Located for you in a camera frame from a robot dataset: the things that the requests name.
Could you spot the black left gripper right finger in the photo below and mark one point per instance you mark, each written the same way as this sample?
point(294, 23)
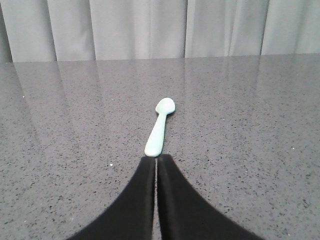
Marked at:
point(185, 215)

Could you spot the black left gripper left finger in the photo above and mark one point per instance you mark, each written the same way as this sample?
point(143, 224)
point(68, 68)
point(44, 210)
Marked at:
point(130, 216)

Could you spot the pale green plastic spoon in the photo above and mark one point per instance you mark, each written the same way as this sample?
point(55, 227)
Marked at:
point(155, 142)

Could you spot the white curtain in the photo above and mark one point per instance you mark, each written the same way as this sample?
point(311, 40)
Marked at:
point(81, 30)

